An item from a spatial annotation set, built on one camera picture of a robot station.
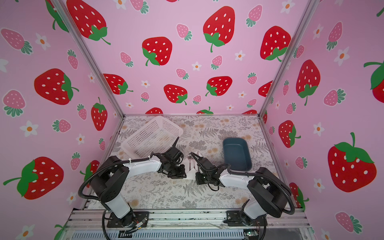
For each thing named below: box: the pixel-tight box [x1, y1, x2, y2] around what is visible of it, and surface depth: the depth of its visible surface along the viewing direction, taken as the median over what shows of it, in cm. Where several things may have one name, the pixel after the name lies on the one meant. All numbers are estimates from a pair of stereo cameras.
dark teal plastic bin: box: [223, 137, 253, 172], surface depth 100 cm
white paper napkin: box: [183, 157, 199, 180], surface depth 92 cm
